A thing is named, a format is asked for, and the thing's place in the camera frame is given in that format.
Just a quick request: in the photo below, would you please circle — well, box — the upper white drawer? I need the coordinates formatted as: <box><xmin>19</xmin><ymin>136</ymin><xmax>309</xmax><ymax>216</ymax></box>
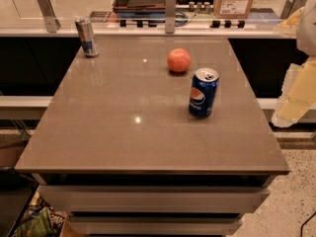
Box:
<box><xmin>39</xmin><ymin>186</ymin><xmax>270</xmax><ymax>213</ymax></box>

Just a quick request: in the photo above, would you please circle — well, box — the blue pepsi can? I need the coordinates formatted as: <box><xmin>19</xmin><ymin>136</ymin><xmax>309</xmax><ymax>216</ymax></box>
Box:
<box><xmin>189</xmin><ymin>68</ymin><xmax>219</xmax><ymax>119</ymax></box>

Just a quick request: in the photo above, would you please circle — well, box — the lower white drawer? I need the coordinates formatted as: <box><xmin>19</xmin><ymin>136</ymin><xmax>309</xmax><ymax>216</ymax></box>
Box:
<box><xmin>68</xmin><ymin>217</ymin><xmax>241</xmax><ymax>236</ymax></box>

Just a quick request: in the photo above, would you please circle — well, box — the silver blue redbull can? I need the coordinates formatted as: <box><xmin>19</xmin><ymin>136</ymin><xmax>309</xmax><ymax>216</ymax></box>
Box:
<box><xmin>75</xmin><ymin>18</ymin><xmax>99</xmax><ymax>57</ymax></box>

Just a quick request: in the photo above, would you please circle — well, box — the green chip bag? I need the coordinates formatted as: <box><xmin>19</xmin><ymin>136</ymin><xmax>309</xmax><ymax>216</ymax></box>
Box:
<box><xmin>12</xmin><ymin>207</ymin><xmax>66</xmax><ymax>237</ymax></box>

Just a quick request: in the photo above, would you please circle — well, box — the black floor cable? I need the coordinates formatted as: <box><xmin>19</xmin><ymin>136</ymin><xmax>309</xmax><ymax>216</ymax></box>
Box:
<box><xmin>299</xmin><ymin>210</ymin><xmax>316</xmax><ymax>237</ymax></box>

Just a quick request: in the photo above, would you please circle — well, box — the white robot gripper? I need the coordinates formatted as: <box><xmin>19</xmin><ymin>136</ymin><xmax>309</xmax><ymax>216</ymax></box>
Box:
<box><xmin>272</xmin><ymin>0</ymin><xmax>316</xmax><ymax>127</ymax></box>

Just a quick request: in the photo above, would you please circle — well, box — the center metal bracket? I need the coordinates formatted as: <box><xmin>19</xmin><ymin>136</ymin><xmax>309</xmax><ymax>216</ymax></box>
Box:
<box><xmin>165</xmin><ymin>0</ymin><xmax>176</xmax><ymax>34</ymax></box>

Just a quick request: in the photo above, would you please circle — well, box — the orange round fruit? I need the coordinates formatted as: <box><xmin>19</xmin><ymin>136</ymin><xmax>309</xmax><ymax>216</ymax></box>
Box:
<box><xmin>167</xmin><ymin>48</ymin><xmax>191</xmax><ymax>73</ymax></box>

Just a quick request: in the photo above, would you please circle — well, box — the left metal bracket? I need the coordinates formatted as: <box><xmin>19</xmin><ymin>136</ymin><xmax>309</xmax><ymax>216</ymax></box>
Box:
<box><xmin>37</xmin><ymin>0</ymin><xmax>60</xmax><ymax>33</ymax></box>

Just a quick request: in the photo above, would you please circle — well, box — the white drawer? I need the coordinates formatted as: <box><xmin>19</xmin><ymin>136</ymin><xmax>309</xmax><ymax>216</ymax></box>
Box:
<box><xmin>39</xmin><ymin>186</ymin><xmax>270</xmax><ymax>213</ymax></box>
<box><xmin>68</xmin><ymin>217</ymin><xmax>241</xmax><ymax>236</ymax></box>

